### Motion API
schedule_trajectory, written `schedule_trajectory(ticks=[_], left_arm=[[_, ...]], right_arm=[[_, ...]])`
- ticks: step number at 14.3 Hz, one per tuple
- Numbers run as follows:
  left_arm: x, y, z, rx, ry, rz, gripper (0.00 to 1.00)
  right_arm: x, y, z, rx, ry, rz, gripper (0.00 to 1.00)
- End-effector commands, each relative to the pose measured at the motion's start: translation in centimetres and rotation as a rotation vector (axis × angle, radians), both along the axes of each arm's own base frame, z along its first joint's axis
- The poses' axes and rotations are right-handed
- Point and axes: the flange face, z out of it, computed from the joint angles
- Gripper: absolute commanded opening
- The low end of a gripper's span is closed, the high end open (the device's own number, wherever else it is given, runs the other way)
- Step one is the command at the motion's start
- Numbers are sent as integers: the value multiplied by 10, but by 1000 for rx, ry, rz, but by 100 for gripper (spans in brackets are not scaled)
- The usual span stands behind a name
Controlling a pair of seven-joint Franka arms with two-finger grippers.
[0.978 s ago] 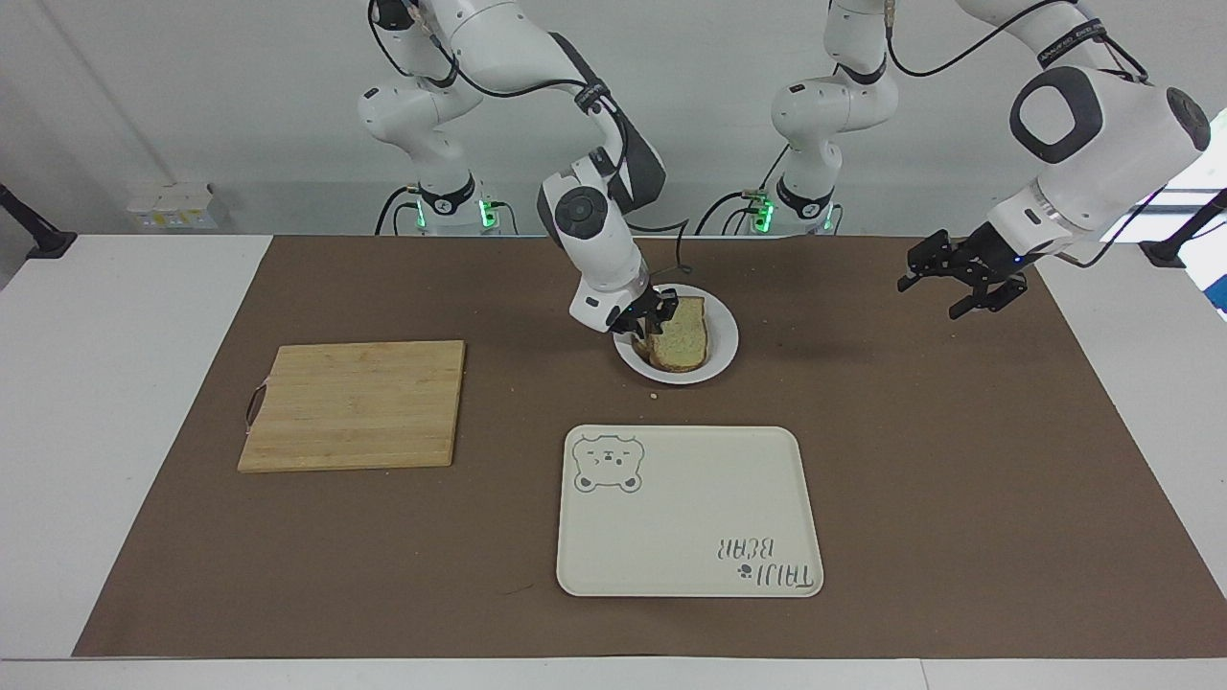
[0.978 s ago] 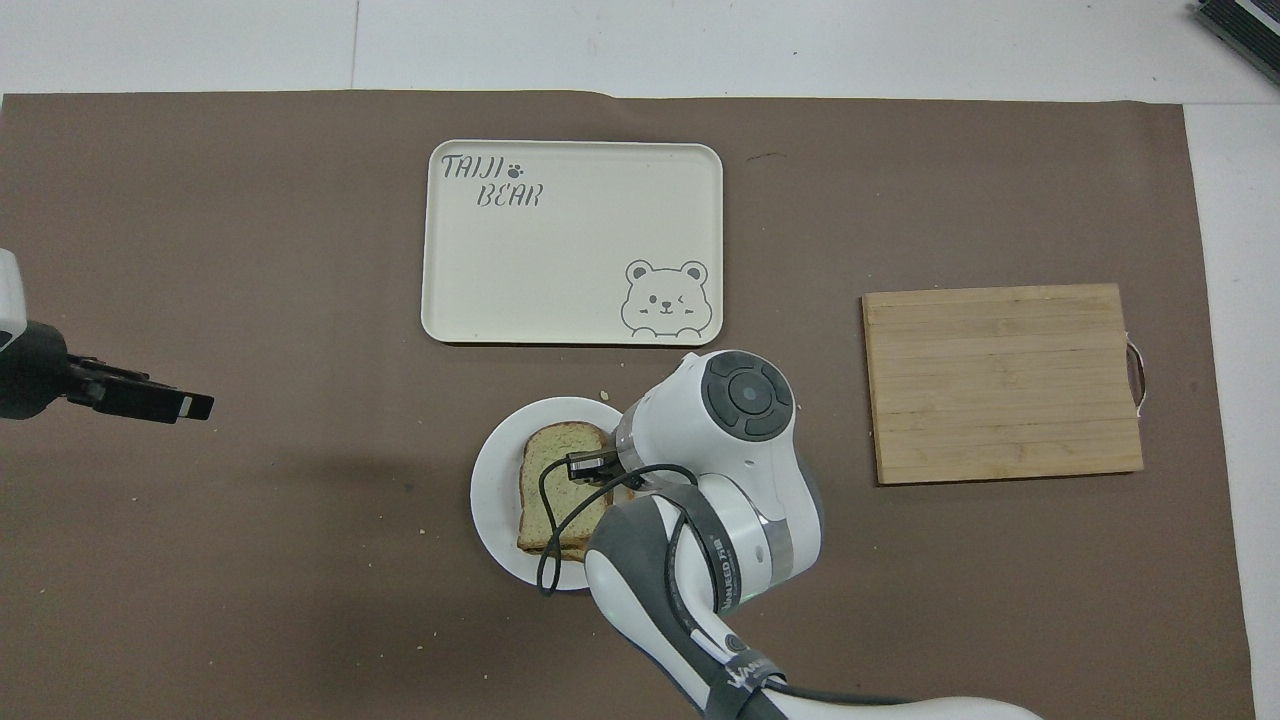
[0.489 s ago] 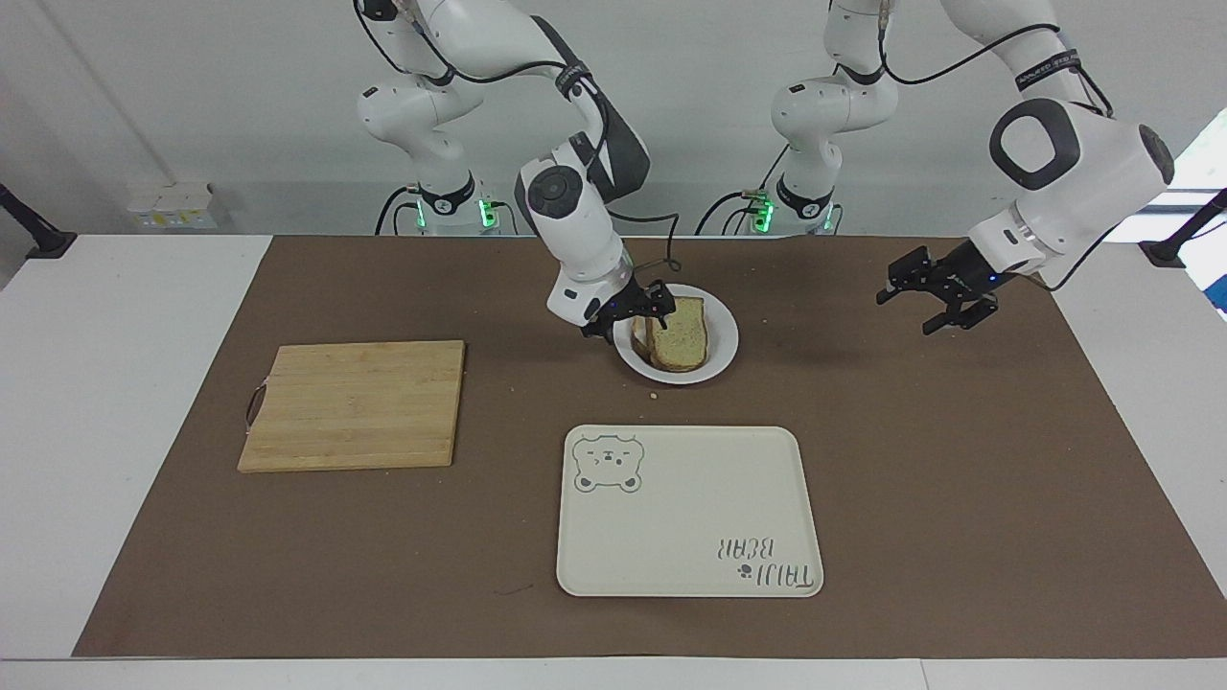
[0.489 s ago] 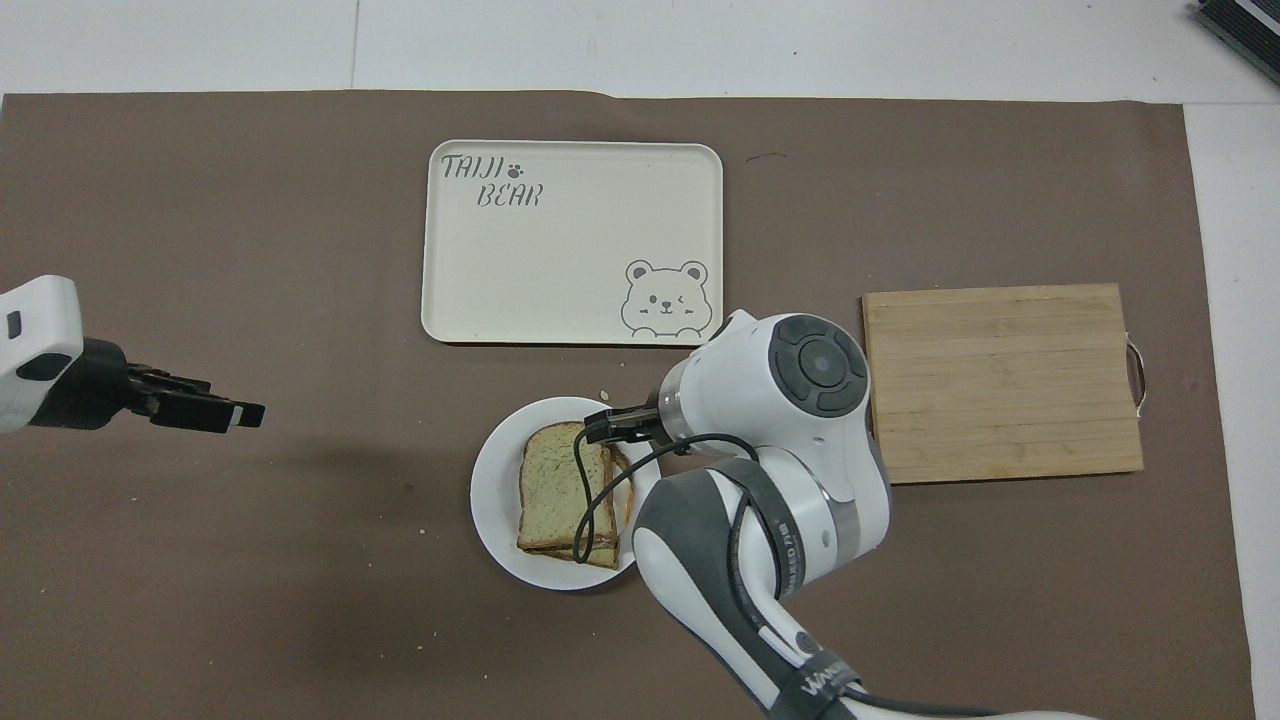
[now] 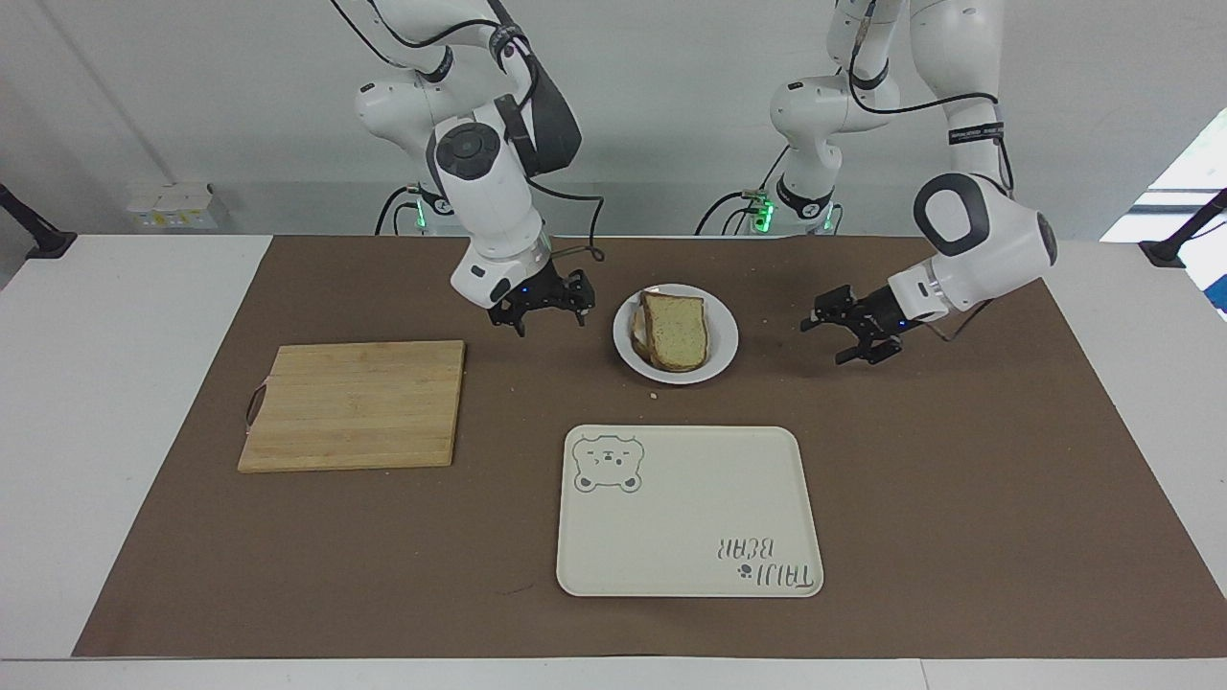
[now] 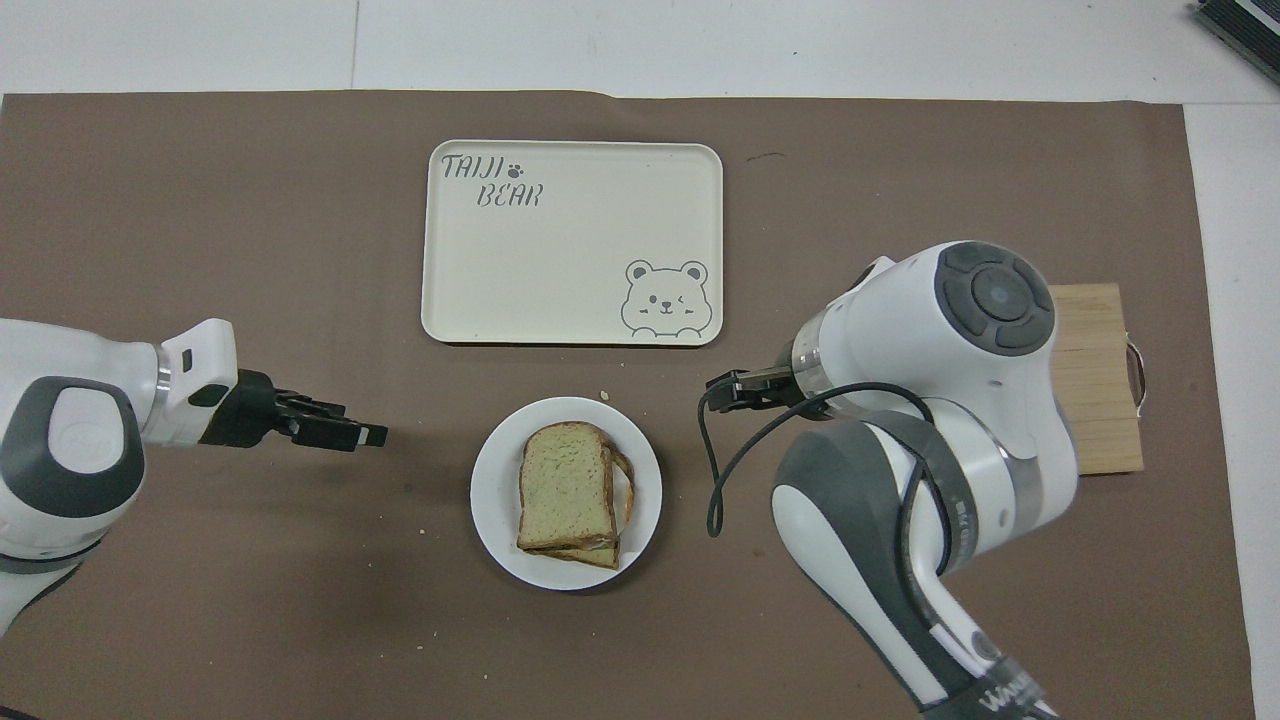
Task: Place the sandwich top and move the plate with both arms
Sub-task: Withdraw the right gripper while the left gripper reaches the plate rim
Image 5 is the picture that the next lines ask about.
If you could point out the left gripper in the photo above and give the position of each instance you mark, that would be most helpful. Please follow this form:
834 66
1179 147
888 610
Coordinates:
893 311

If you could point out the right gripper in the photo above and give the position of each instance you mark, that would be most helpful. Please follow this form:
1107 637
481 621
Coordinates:
535 286

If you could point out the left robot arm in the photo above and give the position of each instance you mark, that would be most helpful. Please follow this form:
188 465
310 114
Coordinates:
978 230

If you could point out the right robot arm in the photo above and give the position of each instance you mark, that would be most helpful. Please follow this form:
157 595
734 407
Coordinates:
484 196

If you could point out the white round plate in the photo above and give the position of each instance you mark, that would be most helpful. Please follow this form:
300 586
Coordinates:
721 331

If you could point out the bread slice with white filling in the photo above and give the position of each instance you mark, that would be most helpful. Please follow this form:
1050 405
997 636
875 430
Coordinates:
637 331

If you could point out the brown bread slice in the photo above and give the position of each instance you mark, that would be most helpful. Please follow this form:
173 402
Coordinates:
679 331

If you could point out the wooden cutting board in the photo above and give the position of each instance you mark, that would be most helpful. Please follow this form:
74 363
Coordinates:
355 407

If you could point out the cream tray with bear print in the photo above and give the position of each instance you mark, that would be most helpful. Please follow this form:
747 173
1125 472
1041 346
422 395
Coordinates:
685 513

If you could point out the black stand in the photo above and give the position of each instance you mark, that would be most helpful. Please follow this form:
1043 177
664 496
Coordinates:
1184 235
34 230

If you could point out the white power strip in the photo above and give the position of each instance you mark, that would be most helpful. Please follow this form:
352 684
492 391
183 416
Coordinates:
173 206

